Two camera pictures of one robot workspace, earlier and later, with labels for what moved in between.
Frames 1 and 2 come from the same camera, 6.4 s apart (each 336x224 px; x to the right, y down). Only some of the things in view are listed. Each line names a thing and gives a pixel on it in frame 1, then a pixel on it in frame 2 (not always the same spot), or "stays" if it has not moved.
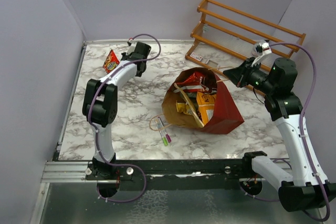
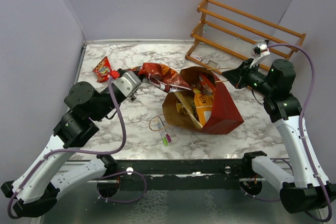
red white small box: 196,56 stays
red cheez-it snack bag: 111,62 → 103,69
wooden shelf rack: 224,36 stays
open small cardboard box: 212,64 stays
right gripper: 237,75 stays
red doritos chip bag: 193,84 → 161,76
